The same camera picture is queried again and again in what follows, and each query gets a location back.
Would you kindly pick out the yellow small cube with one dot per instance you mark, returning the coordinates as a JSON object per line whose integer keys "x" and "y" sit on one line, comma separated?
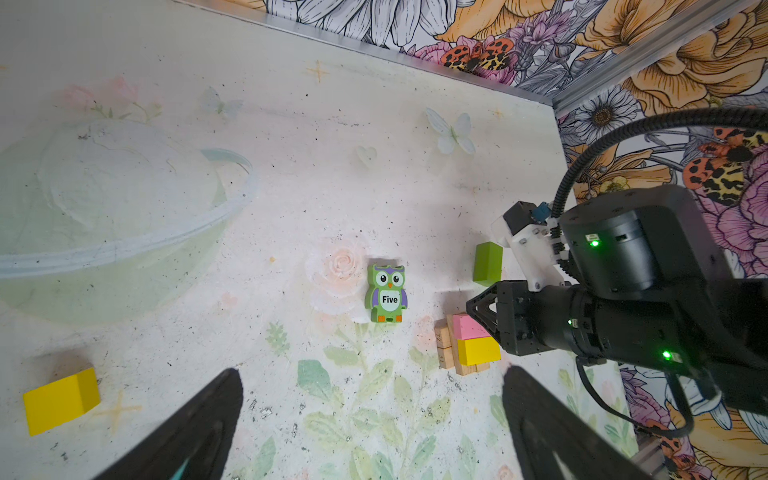
{"x": 61, "y": 401}

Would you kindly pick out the green wood block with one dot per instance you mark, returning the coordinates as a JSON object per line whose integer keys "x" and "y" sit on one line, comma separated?
{"x": 488, "y": 264}

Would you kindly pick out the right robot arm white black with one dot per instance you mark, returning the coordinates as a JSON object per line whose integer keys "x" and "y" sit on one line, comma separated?
{"x": 653, "y": 290}

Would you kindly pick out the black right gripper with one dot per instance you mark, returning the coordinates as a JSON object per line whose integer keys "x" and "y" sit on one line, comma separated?
{"x": 526, "y": 322}

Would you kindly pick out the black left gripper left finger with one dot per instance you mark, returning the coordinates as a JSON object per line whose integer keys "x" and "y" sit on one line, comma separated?
{"x": 194, "y": 442}

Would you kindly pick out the green owl number toy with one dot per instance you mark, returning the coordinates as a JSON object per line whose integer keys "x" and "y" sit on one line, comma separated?
{"x": 386, "y": 297}

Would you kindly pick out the yellow long wood block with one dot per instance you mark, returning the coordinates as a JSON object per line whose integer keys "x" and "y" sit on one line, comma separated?
{"x": 478, "y": 351}

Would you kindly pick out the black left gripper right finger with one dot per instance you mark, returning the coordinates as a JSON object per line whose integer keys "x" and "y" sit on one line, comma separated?
{"x": 547, "y": 436}

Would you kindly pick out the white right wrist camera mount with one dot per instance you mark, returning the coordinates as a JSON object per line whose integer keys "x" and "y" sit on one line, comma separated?
{"x": 524, "y": 229}

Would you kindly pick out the pink wood block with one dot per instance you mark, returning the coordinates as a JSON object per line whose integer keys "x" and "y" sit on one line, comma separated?
{"x": 465, "y": 327}

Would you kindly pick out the natural wood block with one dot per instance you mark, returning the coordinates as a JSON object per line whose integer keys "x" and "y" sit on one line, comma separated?
{"x": 460, "y": 369}
{"x": 444, "y": 346}

